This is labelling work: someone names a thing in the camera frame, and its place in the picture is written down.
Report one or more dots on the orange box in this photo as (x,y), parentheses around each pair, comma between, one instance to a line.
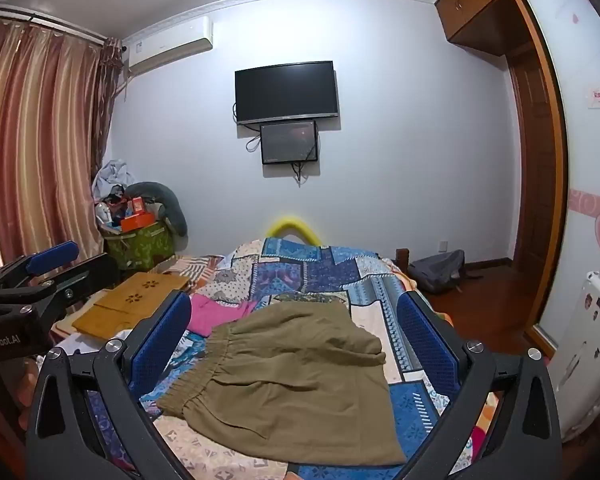
(137,222)

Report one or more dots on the frosted sliding wardrobe door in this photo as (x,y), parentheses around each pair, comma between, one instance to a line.
(580,160)

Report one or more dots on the white wall socket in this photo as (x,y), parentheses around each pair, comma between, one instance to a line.
(444,246)

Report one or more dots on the white wall air conditioner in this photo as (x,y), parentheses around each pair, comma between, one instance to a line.
(170,45)

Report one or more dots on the blue patchwork blanket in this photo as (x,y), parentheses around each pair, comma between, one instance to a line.
(300,275)

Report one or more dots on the red and white sticker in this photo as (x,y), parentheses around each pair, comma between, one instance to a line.
(597,98)

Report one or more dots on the wooden folding lap table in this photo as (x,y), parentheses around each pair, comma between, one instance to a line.
(130,300)

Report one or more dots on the pink cloth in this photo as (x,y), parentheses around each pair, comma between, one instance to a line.
(215,312)

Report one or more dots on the green fabric storage box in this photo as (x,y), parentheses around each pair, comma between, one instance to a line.
(140,250)

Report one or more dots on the white curtain rail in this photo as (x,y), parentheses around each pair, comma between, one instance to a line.
(45,22)

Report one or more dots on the olive green pants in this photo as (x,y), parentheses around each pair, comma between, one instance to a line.
(290,375)

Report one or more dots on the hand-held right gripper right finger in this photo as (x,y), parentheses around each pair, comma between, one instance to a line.
(425,340)

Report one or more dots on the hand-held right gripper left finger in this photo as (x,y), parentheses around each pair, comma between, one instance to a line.
(162,340)

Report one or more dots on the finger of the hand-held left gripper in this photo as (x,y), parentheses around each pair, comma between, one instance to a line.
(55,255)
(87,275)

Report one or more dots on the small black wall monitor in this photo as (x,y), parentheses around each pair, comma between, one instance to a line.
(289,142)

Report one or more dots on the black wall television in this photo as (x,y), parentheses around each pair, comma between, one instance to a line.
(285,92)

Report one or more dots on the dark wooden bedpost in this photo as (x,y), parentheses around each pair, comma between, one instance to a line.
(403,256)

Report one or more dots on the grey backpack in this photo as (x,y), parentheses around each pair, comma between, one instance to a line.
(437,272)

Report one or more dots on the small red box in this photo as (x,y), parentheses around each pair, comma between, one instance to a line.
(136,206)

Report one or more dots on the wooden overhead cabinet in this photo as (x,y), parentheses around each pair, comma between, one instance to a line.
(475,5)

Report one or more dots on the grey curved pillow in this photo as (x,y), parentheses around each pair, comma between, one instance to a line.
(172,210)

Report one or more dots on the white appliance with stickers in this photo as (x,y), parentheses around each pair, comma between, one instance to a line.
(585,340)

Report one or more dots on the yellow foam tube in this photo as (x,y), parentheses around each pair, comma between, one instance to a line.
(285,222)

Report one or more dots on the striped pink curtain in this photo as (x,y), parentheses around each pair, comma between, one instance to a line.
(30,135)

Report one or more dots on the pile of pale clothes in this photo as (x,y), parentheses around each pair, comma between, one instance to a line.
(112,175)

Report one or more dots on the brown wooden door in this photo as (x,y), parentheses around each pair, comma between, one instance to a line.
(530,160)

